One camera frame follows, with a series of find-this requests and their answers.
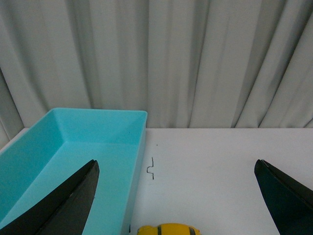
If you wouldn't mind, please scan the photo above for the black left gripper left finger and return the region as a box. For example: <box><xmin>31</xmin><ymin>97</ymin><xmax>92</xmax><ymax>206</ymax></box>
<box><xmin>0</xmin><ymin>160</ymin><xmax>100</xmax><ymax>235</ymax></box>

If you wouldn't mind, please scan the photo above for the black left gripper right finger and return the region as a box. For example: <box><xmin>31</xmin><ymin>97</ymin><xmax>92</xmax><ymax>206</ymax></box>
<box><xmin>254</xmin><ymin>160</ymin><xmax>313</xmax><ymax>235</ymax></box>

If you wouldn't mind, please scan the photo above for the yellow beetle toy car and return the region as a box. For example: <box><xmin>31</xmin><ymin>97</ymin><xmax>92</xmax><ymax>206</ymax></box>
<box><xmin>137</xmin><ymin>223</ymin><xmax>201</xmax><ymax>235</ymax></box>

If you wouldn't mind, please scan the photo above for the turquoise plastic storage box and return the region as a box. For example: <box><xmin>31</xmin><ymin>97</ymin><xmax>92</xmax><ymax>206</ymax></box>
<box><xmin>0</xmin><ymin>108</ymin><xmax>147</xmax><ymax>235</ymax></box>

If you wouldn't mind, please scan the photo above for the grey pleated curtain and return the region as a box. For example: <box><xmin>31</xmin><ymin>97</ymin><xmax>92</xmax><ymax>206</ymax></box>
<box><xmin>0</xmin><ymin>0</ymin><xmax>313</xmax><ymax>145</ymax></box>

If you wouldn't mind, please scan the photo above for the bent thin metal wire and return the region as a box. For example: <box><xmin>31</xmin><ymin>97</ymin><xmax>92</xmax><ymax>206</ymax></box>
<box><xmin>146</xmin><ymin>157</ymin><xmax>155</xmax><ymax>180</ymax></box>

